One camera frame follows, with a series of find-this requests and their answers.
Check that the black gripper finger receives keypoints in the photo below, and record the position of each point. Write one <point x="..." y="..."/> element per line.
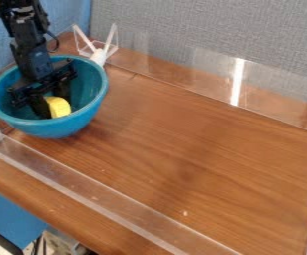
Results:
<point x="39" y="106"/>
<point x="62" y="91"/>

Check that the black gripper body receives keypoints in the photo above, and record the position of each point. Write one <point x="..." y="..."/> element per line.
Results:
<point x="24" y="88"/>

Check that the yellow wedge object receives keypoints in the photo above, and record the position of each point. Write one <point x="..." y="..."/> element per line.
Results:
<point x="58" y="106"/>

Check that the blue bowl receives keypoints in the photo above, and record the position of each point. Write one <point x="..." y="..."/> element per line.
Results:
<point x="88" y="89"/>

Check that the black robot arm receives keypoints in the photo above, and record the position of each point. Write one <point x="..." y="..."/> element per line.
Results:
<point x="32" y="43"/>

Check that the orange white plunger toy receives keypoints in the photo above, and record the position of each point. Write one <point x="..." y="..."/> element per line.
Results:
<point x="99" y="56"/>

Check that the clear acrylic front barrier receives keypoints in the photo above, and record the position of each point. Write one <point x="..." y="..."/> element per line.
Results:
<point x="165" y="232"/>

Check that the clear acrylic barrier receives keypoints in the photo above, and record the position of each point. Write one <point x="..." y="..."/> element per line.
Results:
<point x="165" y="232"/>
<point x="266" y="90"/>

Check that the clear acrylic back barrier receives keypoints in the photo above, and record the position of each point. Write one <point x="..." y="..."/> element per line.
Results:
<point x="266" y="90"/>

